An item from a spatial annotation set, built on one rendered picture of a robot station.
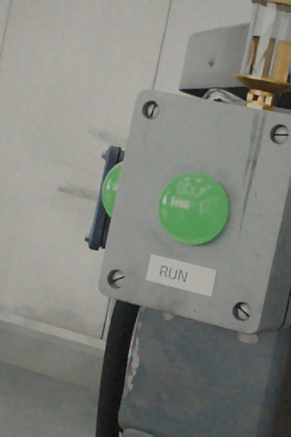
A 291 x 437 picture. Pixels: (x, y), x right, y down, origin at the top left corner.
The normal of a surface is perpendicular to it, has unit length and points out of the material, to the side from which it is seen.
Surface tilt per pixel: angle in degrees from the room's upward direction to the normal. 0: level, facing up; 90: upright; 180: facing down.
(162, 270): 90
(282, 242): 90
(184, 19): 90
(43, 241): 90
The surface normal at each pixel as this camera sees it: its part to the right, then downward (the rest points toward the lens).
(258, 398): -0.42, -0.04
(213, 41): -0.95, -0.18
